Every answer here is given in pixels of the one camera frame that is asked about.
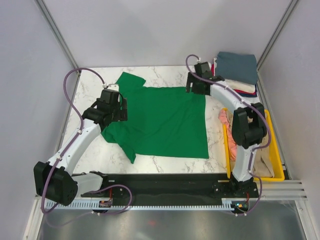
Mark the aluminium extrusion rail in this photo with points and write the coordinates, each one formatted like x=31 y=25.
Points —
x=287 y=190

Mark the left aluminium frame post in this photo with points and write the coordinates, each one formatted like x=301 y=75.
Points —
x=56 y=32

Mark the white slotted cable duct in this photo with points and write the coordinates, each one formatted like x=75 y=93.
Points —
x=104 y=205

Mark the green t shirt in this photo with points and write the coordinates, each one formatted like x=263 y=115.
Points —
x=162 y=121

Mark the folded red t shirt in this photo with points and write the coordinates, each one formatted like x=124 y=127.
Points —
x=243 y=89

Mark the right aluminium frame post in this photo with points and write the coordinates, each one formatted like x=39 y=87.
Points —
x=277 y=32

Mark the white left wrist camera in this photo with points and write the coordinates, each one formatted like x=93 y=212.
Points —
x=113 y=87

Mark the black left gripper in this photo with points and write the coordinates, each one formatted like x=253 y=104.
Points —
x=122 y=112

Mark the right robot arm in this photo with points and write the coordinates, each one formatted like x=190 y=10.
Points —
x=249 y=125

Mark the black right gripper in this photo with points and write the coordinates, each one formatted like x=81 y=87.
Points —
x=191 y=79

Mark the aluminium frame post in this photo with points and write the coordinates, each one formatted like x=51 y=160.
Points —
x=277 y=32
x=56 y=32

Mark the beige t shirt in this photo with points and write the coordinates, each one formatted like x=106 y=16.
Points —
x=262 y=165

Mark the pink t shirt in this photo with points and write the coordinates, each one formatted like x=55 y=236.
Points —
x=226 y=117

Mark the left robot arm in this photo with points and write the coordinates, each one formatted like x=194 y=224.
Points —
x=55 y=179

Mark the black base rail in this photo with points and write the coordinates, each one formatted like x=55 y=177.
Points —
x=173 y=189

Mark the folded cream t shirt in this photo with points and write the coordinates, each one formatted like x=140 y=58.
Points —
x=236 y=85

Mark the folded navy t shirt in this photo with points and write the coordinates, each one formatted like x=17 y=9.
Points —
x=250 y=95

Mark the yellow plastic bin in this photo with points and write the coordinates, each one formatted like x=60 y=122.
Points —
x=273 y=154

